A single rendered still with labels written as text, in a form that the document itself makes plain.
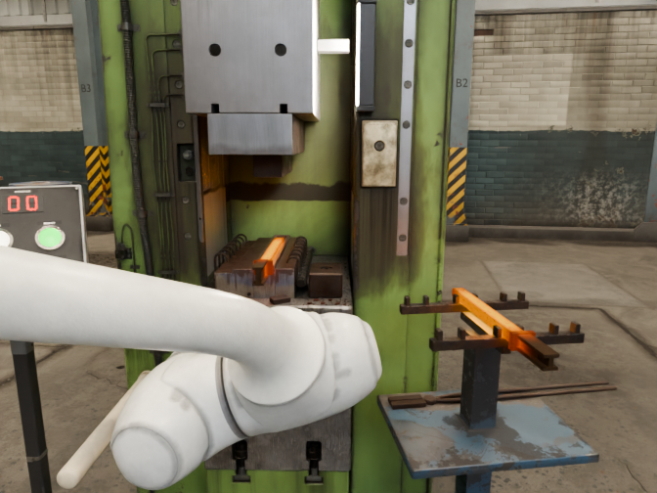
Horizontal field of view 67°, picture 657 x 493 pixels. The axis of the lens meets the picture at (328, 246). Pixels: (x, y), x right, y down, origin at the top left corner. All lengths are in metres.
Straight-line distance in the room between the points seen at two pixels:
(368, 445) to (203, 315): 1.24
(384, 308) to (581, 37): 6.45
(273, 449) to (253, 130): 0.80
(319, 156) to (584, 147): 6.08
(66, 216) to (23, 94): 7.89
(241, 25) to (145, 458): 0.95
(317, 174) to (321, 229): 0.19
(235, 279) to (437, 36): 0.80
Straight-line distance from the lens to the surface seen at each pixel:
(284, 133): 1.20
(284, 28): 1.22
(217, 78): 1.23
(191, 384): 0.55
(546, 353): 0.93
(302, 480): 1.42
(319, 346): 0.49
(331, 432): 1.34
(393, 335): 1.44
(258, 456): 1.39
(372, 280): 1.38
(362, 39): 1.32
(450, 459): 1.11
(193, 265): 1.43
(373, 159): 1.31
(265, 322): 0.43
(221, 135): 1.22
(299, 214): 1.69
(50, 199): 1.30
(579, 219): 7.58
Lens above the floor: 1.30
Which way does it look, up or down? 12 degrees down
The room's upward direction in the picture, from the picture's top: straight up
